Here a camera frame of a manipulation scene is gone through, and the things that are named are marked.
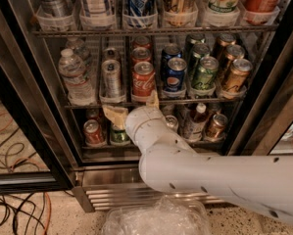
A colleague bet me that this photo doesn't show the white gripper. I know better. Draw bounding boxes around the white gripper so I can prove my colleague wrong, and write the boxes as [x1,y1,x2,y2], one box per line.
[102,90,171,153]

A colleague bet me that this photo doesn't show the red coke can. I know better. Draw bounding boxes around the red coke can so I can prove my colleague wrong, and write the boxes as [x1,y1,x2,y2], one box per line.
[130,47,152,66]
[132,35,152,50]
[132,62,155,97]

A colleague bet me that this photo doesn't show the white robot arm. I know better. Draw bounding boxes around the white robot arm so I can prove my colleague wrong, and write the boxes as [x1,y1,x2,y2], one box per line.
[103,92,293,225]

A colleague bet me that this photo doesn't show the bottom shelf green can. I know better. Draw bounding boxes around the bottom shelf green can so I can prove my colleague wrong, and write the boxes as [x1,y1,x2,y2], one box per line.
[110,124,129,145]

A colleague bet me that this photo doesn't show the bottom shelf silver can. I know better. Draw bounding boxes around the bottom shelf silver can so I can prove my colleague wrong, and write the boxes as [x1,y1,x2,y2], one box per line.
[166,115,178,132]

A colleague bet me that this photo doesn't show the front silver slim can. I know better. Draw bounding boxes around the front silver slim can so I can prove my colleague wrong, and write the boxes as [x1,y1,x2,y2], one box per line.
[102,60,122,98]

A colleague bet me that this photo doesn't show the silver slim can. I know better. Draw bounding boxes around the silver slim can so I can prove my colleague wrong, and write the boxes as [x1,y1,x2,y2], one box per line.
[102,60,122,98]
[102,47,121,62]

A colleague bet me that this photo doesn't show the bottom shelf red can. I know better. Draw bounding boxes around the bottom shelf red can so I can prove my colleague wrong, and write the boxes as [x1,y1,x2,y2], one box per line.
[83,119,105,145]

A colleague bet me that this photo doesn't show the front blue pepsi can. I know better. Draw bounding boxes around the front blue pepsi can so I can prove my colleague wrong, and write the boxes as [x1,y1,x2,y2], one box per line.
[164,57,187,92]

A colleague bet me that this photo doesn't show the blue pepsi can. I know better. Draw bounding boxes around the blue pepsi can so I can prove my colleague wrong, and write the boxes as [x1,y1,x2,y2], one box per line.
[161,43,182,78]
[164,57,187,92]

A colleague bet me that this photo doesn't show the rear silver slim can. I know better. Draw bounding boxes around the rear silver slim can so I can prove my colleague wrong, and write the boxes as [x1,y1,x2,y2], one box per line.
[102,47,121,62]

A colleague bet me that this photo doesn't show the bottom shelf tea bottle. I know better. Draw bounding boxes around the bottom shelf tea bottle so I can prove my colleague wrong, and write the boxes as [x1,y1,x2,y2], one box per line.
[182,103,208,142]

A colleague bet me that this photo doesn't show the rear blue pepsi can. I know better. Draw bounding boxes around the rear blue pepsi can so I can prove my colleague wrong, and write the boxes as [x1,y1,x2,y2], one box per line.
[161,43,182,78]

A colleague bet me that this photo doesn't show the front green soda can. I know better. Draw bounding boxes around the front green soda can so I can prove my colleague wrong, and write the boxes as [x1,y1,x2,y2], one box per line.
[191,56,219,90]

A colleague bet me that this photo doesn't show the green soda can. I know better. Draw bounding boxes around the green soda can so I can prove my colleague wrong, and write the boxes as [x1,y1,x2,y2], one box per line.
[184,33,206,54]
[191,56,219,90]
[188,43,211,76]

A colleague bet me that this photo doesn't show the bottom shelf gold can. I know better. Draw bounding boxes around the bottom shelf gold can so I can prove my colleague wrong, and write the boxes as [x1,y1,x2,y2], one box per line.
[205,114,227,138]

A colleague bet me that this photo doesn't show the middle green soda can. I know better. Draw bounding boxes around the middle green soda can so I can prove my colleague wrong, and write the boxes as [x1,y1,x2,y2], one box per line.
[188,43,211,76]

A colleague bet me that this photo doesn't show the rear green soda can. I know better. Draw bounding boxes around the rear green soda can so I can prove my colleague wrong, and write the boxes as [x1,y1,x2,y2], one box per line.
[184,33,206,54]

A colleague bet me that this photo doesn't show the stainless steel fridge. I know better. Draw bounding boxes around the stainless steel fridge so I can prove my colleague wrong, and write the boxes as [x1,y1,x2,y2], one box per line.
[0,0,293,213]

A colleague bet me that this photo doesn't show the front gold soda can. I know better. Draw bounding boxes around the front gold soda can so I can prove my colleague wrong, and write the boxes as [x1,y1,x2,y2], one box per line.
[221,59,253,93]

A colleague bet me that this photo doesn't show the gold soda can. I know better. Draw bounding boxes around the gold soda can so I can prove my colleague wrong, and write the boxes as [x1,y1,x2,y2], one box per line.
[218,44,245,79]
[212,33,236,60]
[221,59,253,93]

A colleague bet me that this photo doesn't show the glass fridge door left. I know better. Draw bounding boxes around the glass fridge door left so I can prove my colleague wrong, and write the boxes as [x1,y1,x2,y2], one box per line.
[0,0,74,194]

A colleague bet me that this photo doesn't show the rear gold soda can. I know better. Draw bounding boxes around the rear gold soda can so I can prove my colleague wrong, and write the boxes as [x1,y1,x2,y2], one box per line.
[212,33,236,60]

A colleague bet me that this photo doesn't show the middle gold soda can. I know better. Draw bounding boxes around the middle gold soda can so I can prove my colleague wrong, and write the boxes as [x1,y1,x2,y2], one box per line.
[218,44,245,79]

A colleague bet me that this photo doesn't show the front clear water bottle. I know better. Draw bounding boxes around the front clear water bottle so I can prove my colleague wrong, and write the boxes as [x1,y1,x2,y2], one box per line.
[58,48,95,106]

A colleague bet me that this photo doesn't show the clear water bottle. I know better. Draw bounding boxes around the clear water bottle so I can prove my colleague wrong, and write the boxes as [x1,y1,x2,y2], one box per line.
[58,48,95,106]
[66,37,92,68]

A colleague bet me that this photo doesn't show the rear clear water bottle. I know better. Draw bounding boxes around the rear clear water bottle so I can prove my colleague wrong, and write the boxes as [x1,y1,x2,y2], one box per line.
[66,37,92,68]

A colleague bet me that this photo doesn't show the crumpled clear plastic bag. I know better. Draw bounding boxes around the crumpled clear plastic bag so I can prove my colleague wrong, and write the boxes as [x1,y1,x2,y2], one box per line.
[101,196,212,235]

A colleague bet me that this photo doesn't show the orange floor cable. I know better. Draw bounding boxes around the orange floor cable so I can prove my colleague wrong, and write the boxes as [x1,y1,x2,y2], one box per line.
[0,112,52,235]

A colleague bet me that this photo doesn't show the black floor cables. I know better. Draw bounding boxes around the black floor cables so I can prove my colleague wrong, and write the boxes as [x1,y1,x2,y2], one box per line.
[0,127,47,235]

